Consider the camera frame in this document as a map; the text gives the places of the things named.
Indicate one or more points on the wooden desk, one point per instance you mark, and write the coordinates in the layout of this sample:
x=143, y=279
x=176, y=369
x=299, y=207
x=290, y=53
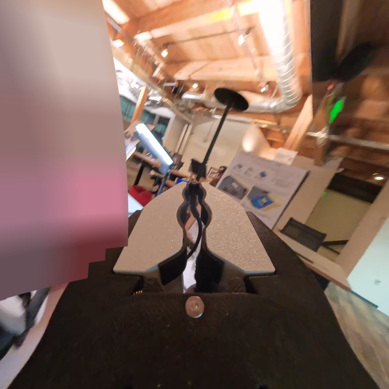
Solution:
x=146, y=158

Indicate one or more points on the white printed poster board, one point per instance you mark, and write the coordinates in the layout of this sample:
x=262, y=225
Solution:
x=267, y=182

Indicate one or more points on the ceiling spotlight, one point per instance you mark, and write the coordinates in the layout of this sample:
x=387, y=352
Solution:
x=164, y=52

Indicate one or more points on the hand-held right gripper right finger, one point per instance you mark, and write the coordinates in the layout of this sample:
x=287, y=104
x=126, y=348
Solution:
x=237, y=237

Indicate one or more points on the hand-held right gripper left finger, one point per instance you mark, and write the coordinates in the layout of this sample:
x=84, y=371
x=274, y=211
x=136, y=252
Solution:
x=158, y=231

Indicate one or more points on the silver ventilation duct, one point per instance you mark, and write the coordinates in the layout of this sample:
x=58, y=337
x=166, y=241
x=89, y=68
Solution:
x=287, y=76

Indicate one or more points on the green exit sign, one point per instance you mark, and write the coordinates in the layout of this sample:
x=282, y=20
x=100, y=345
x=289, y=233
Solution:
x=336, y=110

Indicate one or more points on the bright light bar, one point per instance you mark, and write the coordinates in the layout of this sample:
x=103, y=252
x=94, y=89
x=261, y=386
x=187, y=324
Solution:
x=152, y=139

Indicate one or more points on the grey metal pipe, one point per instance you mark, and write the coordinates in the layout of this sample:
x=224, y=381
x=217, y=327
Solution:
x=358, y=141

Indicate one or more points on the dark tilted panel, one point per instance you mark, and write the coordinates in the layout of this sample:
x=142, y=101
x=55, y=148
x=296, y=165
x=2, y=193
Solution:
x=304, y=232

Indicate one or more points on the black pole with round disc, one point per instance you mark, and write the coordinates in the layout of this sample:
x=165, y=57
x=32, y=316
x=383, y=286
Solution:
x=231, y=98

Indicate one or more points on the red object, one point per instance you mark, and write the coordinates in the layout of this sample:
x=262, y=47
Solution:
x=139, y=196

